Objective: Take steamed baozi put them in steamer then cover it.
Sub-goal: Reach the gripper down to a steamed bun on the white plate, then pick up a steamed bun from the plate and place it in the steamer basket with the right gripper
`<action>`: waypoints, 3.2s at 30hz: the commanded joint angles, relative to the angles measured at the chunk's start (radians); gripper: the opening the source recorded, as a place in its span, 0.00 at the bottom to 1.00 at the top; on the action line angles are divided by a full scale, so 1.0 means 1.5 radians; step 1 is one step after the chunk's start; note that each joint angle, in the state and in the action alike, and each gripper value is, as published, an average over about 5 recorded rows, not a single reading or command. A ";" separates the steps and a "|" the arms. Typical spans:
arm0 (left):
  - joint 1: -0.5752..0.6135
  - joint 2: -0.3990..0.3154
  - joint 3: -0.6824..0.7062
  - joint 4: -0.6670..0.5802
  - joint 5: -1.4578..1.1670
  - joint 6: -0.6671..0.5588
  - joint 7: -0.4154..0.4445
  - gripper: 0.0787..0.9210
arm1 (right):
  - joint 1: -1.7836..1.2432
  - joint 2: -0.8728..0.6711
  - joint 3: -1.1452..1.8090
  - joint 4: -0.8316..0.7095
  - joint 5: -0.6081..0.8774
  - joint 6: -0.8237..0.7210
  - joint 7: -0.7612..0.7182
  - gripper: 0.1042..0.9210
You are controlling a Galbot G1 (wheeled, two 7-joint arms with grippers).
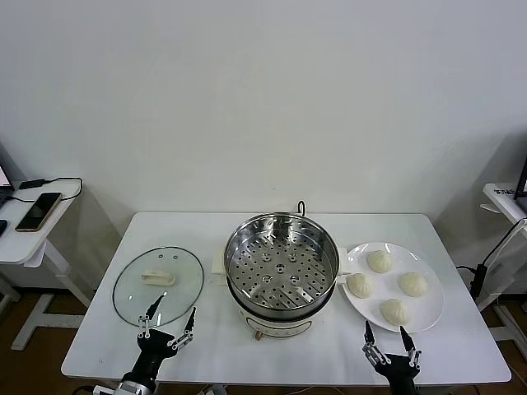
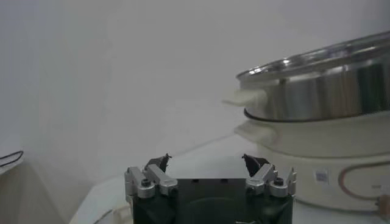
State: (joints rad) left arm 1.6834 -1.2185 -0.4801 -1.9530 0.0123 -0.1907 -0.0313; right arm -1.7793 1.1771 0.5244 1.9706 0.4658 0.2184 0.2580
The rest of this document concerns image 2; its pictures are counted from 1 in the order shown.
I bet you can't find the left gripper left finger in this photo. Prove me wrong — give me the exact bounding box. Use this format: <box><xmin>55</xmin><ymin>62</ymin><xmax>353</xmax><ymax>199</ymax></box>
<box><xmin>124</xmin><ymin>153</ymin><xmax>179</xmax><ymax>203</ymax></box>

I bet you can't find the white electric cooker base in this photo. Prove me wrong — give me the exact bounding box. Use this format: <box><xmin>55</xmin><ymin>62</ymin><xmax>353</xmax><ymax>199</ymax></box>
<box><xmin>233</xmin><ymin>110</ymin><xmax>390</xmax><ymax>222</ymax></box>

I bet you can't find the stainless steel steamer basket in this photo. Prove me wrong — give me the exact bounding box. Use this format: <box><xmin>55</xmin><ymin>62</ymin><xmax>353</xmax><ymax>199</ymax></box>
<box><xmin>222</xmin><ymin>30</ymin><xmax>390</xmax><ymax>123</ymax></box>

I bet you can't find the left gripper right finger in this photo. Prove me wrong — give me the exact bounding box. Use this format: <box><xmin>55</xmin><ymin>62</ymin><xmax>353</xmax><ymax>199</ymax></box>
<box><xmin>242</xmin><ymin>153</ymin><xmax>298</xmax><ymax>198</ymax></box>

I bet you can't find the black adapter with cable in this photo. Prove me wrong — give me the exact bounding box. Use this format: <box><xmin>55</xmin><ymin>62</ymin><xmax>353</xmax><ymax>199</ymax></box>
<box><xmin>0</xmin><ymin>150</ymin><xmax>24</xmax><ymax>168</ymax></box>

